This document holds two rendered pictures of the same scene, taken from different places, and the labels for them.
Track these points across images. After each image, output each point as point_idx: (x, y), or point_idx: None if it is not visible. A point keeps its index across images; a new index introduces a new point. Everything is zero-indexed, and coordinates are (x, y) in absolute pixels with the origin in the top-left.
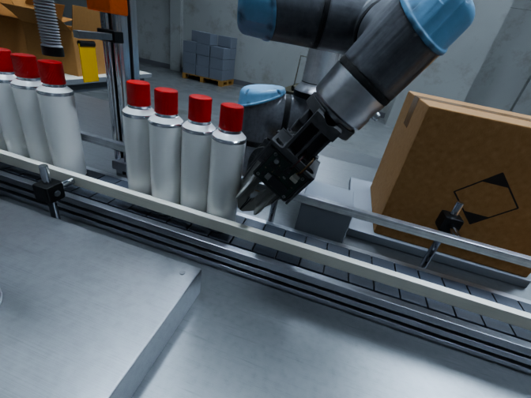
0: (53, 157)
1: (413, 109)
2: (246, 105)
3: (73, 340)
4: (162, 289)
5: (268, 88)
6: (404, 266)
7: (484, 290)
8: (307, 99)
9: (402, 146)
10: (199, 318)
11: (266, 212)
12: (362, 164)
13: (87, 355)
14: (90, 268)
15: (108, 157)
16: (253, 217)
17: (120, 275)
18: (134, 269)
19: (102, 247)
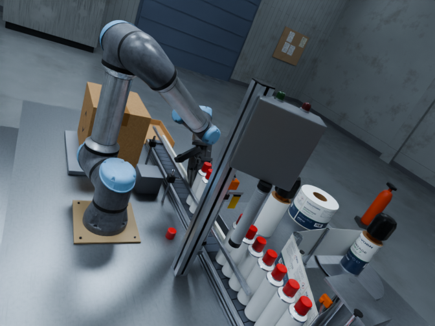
0: None
1: (127, 118)
2: (134, 183)
3: (243, 211)
4: (223, 205)
5: (126, 165)
6: (161, 162)
7: (153, 149)
8: (204, 145)
9: (131, 134)
10: None
11: (150, 204)
12: (9, 163)
13: (241, 207)
14: (234, 220)
15: (175, 301)
16: (177, 196)
17: (229, 213)
18: (225, 212)
19: (228, 222)
